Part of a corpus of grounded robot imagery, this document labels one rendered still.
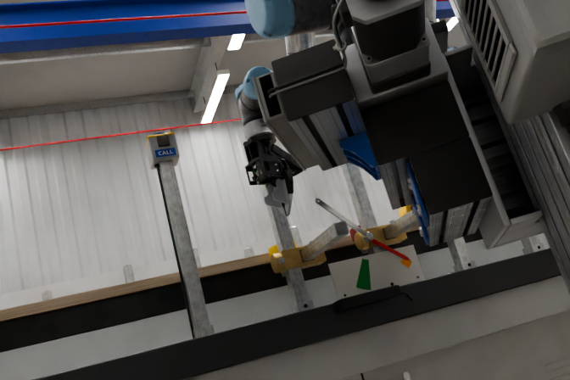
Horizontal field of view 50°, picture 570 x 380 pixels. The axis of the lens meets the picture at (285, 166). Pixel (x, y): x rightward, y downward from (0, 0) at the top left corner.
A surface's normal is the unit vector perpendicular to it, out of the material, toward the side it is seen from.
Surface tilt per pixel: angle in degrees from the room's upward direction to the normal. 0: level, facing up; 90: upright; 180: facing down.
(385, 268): 90
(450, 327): 90
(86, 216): 90
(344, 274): 90
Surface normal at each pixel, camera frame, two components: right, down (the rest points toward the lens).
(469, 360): 0.28, -0.37
